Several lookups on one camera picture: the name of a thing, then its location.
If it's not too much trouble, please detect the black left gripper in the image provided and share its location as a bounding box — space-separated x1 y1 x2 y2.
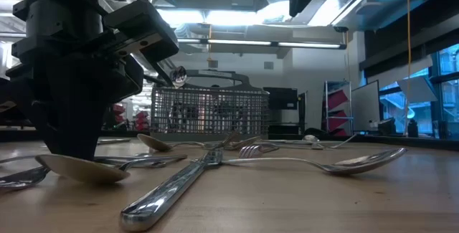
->
5 0 179 80

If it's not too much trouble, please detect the grey mesh silverware basket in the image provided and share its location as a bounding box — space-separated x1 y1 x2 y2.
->
150 68 270 143

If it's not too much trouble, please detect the long ceiling light fixture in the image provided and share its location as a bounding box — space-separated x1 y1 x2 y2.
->
177 37 348 50

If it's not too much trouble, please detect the black cabinet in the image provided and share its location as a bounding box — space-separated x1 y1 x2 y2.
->
263 87 299 135

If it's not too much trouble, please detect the shelf rack with red bins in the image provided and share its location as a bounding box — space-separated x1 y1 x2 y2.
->
323 80 354 138

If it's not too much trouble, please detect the whiteboard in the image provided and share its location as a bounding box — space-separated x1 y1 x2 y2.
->
350 80 381 133

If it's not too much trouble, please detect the black bottle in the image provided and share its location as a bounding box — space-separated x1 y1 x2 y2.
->
407 119 420 138

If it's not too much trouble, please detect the yellow hanging cord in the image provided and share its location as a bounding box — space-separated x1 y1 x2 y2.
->
404 0 412 137

